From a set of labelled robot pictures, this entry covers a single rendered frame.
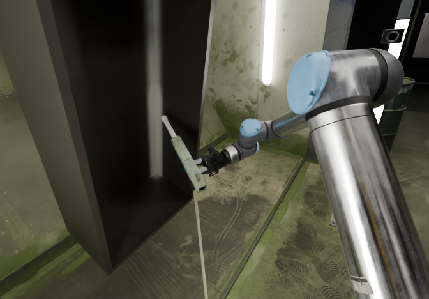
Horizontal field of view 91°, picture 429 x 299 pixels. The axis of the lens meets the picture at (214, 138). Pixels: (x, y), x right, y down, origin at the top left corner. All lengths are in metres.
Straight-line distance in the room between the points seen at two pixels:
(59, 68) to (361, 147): 0.63
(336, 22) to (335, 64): 1.98
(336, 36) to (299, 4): 0.47
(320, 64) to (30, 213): 1.88
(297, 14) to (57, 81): 2.21
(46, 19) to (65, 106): 0.19
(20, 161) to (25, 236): 0.50
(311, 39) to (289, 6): 0.39
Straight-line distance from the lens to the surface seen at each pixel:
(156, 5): 1.19
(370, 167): 0.42
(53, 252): 1.98
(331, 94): 0.43
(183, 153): 0.98
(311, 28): 2.45
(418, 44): 7.19
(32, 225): 1.95
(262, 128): 0.98
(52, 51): 0.60
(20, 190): 1.96
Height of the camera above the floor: 1.38
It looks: 25 degrees down
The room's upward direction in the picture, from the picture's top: 3 degrees counter-clockwise
